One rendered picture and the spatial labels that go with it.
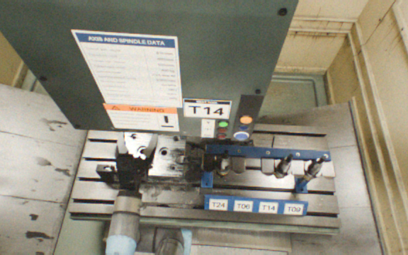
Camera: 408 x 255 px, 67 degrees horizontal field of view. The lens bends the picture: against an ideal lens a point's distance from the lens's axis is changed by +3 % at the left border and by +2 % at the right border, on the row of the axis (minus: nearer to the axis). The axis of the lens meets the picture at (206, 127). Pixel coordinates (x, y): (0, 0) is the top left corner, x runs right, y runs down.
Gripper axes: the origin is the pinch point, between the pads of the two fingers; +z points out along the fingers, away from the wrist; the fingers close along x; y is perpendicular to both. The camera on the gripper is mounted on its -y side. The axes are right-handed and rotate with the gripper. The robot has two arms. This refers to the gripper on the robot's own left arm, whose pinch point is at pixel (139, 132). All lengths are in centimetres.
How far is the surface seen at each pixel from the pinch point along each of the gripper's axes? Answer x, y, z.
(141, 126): 5.2, -20.2, -7.9
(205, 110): 20.3, -29.0, -7.6
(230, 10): 23, -55, -6
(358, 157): 99, 58, 20
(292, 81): 79, 88, 86
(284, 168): 50, 18, -3
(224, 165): 28.0, 17.6, -3.1
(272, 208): 52, 49, -11
